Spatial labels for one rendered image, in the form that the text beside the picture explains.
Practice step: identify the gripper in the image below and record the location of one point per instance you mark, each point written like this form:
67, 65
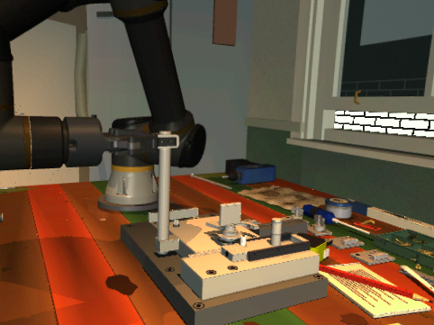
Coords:
81, 142

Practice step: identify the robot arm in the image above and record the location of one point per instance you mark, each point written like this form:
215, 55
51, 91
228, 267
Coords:
152, 62

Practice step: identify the light grey gauge plate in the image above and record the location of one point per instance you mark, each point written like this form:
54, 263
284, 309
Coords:
230, 213

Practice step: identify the metal cam fastener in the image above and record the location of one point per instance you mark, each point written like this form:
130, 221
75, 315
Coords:
229, 232

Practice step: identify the small grey keeper block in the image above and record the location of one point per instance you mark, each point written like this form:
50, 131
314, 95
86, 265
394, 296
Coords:
234, 252

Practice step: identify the grey test jig body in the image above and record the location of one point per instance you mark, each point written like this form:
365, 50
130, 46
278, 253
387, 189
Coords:
244, 282

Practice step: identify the metal fastener on plate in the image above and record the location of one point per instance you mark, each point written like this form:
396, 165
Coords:
318, 226

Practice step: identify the grey sash window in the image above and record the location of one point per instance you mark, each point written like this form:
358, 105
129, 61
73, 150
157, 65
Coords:
339, 62

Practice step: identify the grey fastener plate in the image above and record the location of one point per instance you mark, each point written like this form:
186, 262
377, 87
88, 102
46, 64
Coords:
347, 242
373, 257

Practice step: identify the thin metal rod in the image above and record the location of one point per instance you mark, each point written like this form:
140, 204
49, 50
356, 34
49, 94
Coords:
210, 181

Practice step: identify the grey horizontal bar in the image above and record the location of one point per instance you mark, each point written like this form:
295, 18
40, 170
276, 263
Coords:
184, 213

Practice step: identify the pale blue cabinet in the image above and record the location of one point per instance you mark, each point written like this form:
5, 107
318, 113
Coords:
210, 96

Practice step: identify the blue and black box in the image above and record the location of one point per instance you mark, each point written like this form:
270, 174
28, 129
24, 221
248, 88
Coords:
254, 173

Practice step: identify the small white pin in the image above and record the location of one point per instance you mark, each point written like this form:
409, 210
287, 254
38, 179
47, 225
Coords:
242, 240

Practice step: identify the brown sign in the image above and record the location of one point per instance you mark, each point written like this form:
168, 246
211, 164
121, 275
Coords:
225, 18

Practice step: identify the grimy beige cloth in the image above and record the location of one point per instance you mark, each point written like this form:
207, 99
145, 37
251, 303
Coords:
281, 196

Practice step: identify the white cylinder knob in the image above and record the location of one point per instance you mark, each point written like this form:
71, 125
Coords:
276, 231

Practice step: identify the small grey wing fitting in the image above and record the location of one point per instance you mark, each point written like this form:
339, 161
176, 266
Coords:
297, 211

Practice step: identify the dark grey block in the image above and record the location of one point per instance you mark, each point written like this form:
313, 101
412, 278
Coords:
291, 226

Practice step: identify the yellow and black tape measure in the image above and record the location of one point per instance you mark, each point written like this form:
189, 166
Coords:
320, 248

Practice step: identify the white round tin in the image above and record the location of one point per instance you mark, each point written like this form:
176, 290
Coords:
339, 208

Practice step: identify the brass window latch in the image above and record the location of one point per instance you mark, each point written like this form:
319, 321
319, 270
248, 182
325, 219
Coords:
356, 98

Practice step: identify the small blue box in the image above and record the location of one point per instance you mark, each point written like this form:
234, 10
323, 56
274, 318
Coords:
360, 208

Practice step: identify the red card with brass hook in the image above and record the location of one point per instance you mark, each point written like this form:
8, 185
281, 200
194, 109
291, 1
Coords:
366, 225

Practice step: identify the red pencil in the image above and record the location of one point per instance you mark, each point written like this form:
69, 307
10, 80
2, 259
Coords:
369, 282

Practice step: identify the cream notepad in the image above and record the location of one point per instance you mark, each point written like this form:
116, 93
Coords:
366, 292

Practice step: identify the long white box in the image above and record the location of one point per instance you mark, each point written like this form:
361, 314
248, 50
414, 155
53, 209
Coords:
400, 221

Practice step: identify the green parts tray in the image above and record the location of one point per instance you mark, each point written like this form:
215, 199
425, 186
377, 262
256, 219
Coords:
407, 247

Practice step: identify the small brass screw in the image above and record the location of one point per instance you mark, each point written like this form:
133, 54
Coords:
418, 266

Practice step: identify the white folding rule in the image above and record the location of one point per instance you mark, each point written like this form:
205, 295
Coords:
418, 276

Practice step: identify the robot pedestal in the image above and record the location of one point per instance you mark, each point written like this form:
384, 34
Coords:
130, 187

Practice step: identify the light grey upright post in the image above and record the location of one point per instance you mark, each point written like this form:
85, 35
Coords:
164, 187

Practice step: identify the black slotted rail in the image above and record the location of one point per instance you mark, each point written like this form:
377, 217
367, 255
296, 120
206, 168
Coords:
278, 251

